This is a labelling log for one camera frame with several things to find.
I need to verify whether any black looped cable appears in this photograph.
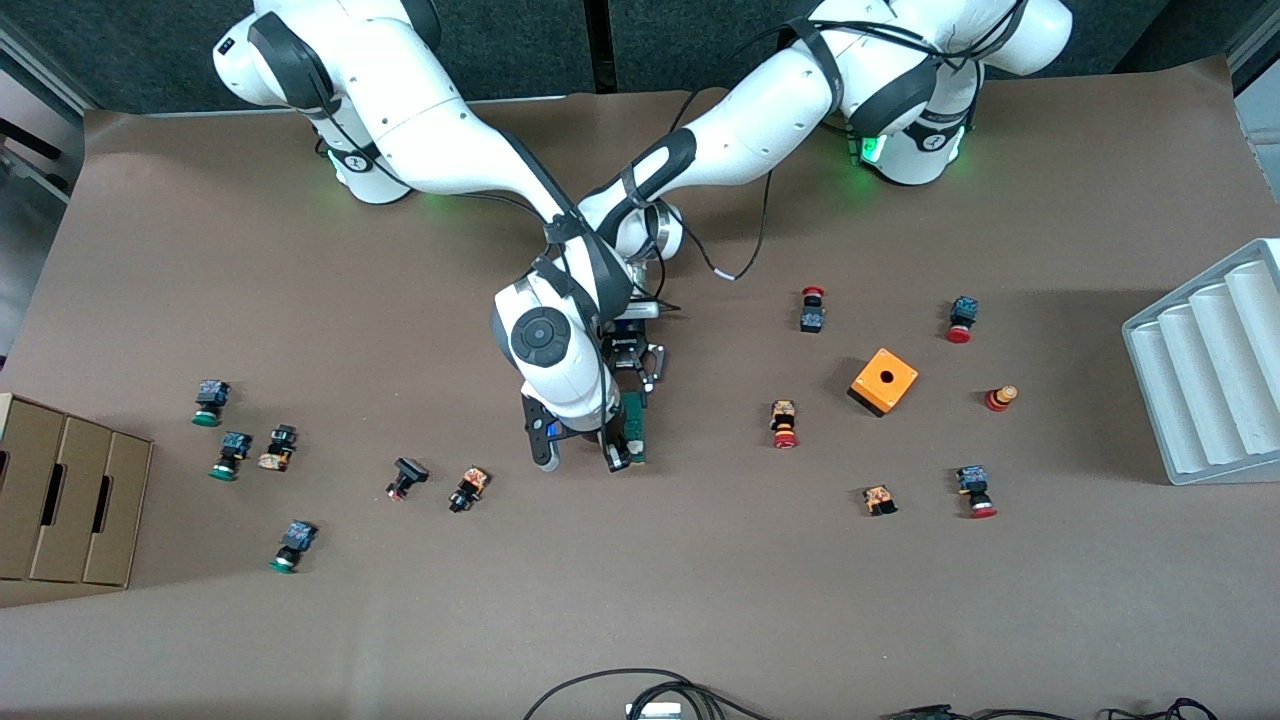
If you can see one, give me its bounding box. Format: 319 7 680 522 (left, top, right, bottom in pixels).
523 667 701 720

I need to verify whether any black vertical post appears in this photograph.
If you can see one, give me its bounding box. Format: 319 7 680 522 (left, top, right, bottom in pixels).
585 0 613 96

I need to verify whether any brown paper table cover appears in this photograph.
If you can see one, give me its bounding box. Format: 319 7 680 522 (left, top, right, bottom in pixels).
0 55 1280 720

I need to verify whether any brown cardboard box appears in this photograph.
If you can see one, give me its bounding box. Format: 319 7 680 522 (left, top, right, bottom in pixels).
0 392 155 589

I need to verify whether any orange button enclosure box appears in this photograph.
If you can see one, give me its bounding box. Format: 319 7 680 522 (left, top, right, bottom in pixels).
847 347 920 419

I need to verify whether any green pushbutton blue contact block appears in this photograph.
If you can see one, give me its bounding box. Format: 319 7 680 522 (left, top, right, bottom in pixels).
191 379 232 429
268 519 319 575
208 431 253 482

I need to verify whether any grey ridged plastic tray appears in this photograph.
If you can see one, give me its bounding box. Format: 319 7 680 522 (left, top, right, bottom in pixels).
1121 238 1280 487

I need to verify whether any black tangled cable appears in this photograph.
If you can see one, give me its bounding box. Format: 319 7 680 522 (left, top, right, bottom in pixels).
1100 697 1221 720

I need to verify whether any black red selector switch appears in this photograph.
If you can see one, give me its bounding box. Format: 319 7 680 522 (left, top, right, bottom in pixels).
385 457 430 502

